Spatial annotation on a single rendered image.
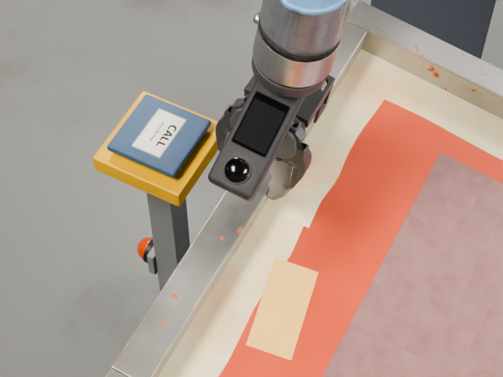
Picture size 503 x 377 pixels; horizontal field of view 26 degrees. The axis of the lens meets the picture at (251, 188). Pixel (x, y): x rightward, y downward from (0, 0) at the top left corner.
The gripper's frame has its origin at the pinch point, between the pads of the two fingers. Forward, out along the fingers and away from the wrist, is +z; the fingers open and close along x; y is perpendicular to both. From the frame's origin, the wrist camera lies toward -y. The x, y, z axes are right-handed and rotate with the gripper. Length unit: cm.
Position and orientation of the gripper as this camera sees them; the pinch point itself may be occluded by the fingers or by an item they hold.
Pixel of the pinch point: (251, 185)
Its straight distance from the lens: 115.7
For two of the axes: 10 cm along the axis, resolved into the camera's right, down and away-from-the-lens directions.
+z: -1.4, 5.1, 8.5
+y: 4.6, -7.3, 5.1
